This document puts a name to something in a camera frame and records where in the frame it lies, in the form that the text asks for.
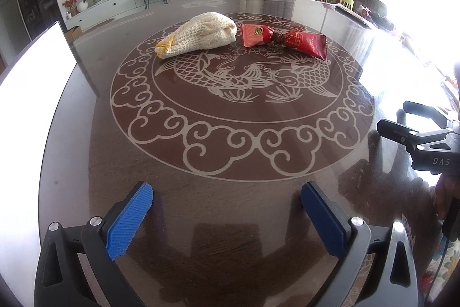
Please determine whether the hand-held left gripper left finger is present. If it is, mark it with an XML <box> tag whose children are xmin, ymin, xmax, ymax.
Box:
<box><xmin>34</xmin><ymin>181</ymin><xmax>155</xmax><ymax>307</ymax></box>

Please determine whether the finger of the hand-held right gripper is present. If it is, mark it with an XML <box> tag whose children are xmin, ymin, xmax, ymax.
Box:
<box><xmin>376</xmin><ymin>119</ymin><xmax>451</xmax><ymax>154</ymax></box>
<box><xmin>402</xmin><ymin>100</ymin><xmax>454</xmax><ymax>129</ymax></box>

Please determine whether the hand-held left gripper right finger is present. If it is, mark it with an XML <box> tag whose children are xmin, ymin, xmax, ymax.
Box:
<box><xmin>301</xmin><ymin>181</ymin><xmax>419</xmax><ymax>307</ymax></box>

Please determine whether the dark wooden desktop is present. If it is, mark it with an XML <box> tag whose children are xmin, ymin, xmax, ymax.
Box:
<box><xmin>38</xmin><ymin>0</ymin><xmax>460</xmax><ymax>307</ymax></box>

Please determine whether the person's right hand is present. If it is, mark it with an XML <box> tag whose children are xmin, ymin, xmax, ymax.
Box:
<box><xmin>433</xmin><ymin>175</ymin><xmax>460</xmax><ymax>222</ymax></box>

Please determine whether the black remote control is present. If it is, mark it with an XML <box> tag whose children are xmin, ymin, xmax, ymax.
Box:
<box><xmin>334</xmin><ymin>3</ymin><xmax>373</xmax><ymax>28</ymax></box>

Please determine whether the floral printed cloth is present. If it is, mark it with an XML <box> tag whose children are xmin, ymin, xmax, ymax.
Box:
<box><xmin>402</xmin><ymin>213</ymin><xmax>460</xmax><ymax>307</ymax></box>

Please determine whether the red foil packet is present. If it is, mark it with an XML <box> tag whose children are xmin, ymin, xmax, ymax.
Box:
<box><xmin>239</xmin><ymin>22</ymin><xmax>329</xmax><ymax>62</ymax></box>

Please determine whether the cardboard box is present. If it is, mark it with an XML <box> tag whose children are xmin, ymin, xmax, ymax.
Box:
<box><xmin>65</xmin><ymin>25</ymin><xmax>83</xmax><ymax>42</ymax></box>

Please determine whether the cream knitted cloth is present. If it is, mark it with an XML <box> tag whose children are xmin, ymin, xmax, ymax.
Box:
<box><xmin>155</xmin><ymin>11</ymin><xmax>238</xmax><ymax>60</ymax></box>

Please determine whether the white television cabinet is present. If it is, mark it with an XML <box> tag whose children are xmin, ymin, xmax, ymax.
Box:
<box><xmin>64</xmin><ymin>0</ymin><xmax>213</xmax><ymax>31</ymax></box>

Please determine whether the red flower plant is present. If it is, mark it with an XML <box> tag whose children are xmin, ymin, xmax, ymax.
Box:
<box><xmin>61</xmin><ymin>0</ymin><xmax>80</xmax><ymax>17</ymax></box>

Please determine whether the black cable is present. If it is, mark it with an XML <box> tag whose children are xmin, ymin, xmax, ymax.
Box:
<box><xmin>429</xmin><ymin>238</ymin><xmax>454</xmax><ymax>307</ymax></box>

